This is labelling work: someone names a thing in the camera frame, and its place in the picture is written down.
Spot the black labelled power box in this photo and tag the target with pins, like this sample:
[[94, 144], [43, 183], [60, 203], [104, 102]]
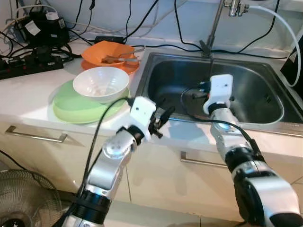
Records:
[[47, 33]]

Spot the orange plate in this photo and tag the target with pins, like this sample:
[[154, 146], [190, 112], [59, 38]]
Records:
[[132, 67]]

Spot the black appliance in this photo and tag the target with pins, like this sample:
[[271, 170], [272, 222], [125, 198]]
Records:
[[293, 68]]

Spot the white bowl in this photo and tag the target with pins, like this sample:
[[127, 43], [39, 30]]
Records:
[[102, 92]]

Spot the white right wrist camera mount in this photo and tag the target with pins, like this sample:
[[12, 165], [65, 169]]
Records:
[[220, 87]]

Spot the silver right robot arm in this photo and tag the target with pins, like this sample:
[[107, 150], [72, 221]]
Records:
[[260, 189]]

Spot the green plate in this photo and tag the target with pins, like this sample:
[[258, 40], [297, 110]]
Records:
[[71, 111]]

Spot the chrome faucet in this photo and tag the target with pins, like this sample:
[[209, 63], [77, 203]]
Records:
[[214, 26]]

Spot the flat black adapter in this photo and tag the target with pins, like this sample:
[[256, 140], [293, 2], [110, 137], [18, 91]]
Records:
[[110, 40]]

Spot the metal spoon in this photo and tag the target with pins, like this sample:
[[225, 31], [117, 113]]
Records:
[[135, 49]]

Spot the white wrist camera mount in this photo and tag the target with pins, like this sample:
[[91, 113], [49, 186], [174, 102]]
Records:
[[220, 87], [142, 111]]

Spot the cream sink counter cabinet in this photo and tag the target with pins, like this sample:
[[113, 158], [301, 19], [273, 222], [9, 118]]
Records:
[[156, 189]]

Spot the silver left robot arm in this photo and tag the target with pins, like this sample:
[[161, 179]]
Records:
[[106, 175]]

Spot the stainless steel sink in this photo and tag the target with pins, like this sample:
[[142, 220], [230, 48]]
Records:
[[255, 85]]

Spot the black power strip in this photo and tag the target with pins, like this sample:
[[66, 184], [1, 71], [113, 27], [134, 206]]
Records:
[[28, 68]]

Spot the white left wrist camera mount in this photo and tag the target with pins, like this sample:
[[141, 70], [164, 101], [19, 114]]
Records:
[[142, 111]]

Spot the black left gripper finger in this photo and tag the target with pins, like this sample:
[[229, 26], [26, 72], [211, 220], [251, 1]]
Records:
[[161, 102], [168, 113]]

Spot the metal fork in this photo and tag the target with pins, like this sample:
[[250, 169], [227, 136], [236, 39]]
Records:
[[125, 59]]

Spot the orange bowl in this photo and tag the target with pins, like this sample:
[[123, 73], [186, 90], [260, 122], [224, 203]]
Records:
[[102, 49]]

